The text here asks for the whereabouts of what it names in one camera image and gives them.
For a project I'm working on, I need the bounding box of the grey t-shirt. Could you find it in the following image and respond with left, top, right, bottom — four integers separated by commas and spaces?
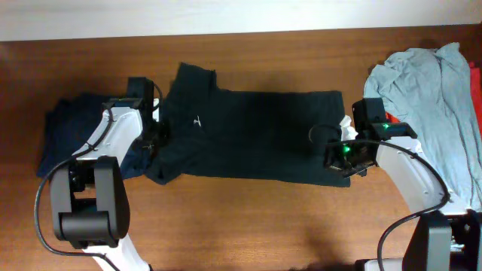
364, 42, 481, 211

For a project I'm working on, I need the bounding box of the red garment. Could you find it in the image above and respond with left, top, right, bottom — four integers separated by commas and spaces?
371, 59, 481, 145

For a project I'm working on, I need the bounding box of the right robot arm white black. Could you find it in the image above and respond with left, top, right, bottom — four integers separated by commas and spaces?
325, 98, 481, 271

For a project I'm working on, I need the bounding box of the black t-shirt with white logo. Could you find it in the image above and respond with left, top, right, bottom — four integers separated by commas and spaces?
145, 63, 350, 187

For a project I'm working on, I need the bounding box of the folded navy blue garment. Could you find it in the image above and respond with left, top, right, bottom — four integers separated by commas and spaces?
36, 93, 156, 179

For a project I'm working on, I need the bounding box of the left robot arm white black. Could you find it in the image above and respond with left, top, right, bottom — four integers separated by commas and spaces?
41, 77, 166, 270

